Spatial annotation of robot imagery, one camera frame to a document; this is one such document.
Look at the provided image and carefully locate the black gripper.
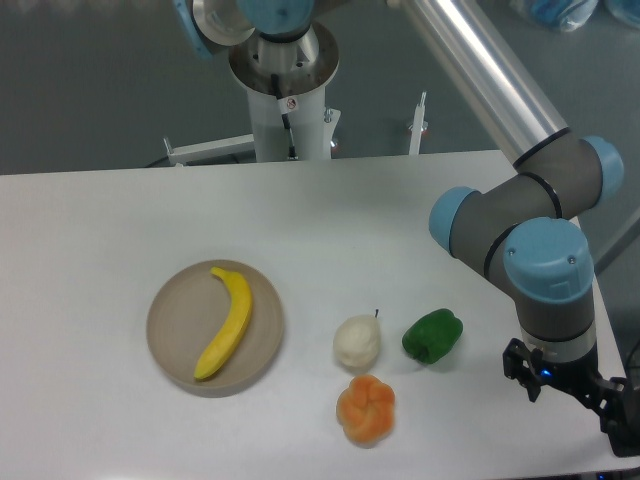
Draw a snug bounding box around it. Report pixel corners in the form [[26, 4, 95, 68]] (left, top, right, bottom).
[[502, 338, 639, 457]]

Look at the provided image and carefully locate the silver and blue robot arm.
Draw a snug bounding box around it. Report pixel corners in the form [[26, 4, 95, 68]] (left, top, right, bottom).
[[174, 1, 639, 457]]

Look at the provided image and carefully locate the yellow banana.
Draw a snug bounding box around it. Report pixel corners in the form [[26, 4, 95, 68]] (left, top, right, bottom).
[[193, 267, 254, 381]]

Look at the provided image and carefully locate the beige round plate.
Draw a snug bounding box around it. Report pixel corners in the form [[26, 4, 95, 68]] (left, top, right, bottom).
[[146, 260, 285, 397]]

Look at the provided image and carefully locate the green bell pepper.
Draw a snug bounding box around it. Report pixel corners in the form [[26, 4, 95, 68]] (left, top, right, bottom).
[[401, 308, 463, 365]]

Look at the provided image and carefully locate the orange knotted bread roll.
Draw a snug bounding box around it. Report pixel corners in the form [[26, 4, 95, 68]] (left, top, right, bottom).
[[336, 374, 396, 445]]

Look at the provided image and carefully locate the white pear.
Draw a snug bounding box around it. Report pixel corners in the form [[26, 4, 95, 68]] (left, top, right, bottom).
[[333, 314, 381, 371]]

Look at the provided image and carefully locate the blue bag in plastic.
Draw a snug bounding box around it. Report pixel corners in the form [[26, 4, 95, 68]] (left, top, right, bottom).
[[509, 0, 639, 33]]

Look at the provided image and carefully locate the white right support bracket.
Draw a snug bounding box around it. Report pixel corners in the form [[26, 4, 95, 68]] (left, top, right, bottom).
[[408, 91, 428, 155]]

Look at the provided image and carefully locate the white support bracket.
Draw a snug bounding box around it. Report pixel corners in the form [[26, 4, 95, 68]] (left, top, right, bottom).
[[163, 134, 254, 165], [408, 91, 428, 155]]

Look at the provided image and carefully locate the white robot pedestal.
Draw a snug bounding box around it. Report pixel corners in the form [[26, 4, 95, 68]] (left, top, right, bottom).
[[228, 24, 342, 163]]

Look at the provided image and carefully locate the white left support bracket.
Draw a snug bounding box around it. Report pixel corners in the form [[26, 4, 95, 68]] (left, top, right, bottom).
[[163, 134, 254, 165]]

